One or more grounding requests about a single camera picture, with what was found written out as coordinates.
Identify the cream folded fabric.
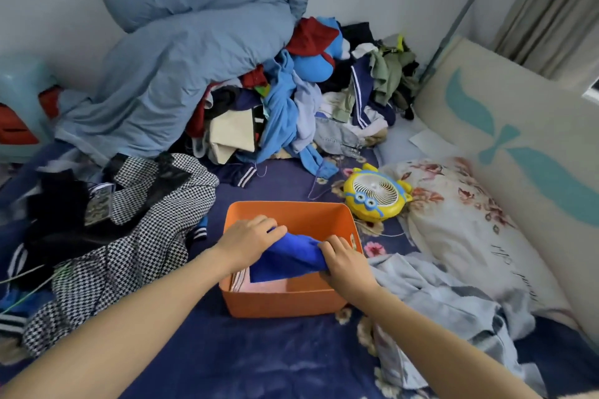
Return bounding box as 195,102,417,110
208,108,256,166

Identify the blue plush toy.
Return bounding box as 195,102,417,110
285,16,352,84

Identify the bed with blue floral sheet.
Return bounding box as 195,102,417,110
0,118,599,399

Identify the grey metal drying rack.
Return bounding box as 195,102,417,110
419,0,511,86

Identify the person's left forearm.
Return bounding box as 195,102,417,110
0,244,235,399

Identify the person's right hand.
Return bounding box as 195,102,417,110
318,234,380,304

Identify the yellow cartoon desk fan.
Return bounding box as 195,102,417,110
343,163,414,224

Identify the white paper sheet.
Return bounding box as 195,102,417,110
409,128,462,159

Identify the person's left hand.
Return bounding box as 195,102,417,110
215,214,289,273

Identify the orange plastic storage bin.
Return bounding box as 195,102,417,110
218,201,364,319

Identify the blue towel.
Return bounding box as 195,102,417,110
249,228,328,284

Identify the white headboard with teal print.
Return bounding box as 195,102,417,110
414,36,599,344

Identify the black white houndstooth garment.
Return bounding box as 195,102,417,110
23,153,220,357

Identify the patterned phone case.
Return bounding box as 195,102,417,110
84,182,116,228

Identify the white floral pillow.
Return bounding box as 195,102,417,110
381,156,581,329

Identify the pile of mixed clothes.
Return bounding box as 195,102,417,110
185,15,422,189

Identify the teal plastic stool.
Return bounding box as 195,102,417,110
0,57,62,163

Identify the beige patterned curtain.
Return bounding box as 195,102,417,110
489,0,599,82

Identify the light blue duvet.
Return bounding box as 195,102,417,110
55,0,309,166

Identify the crumpled grey white garment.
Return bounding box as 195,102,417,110
367,252,548,395

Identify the person's right forearm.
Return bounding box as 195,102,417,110
360,284,543,399

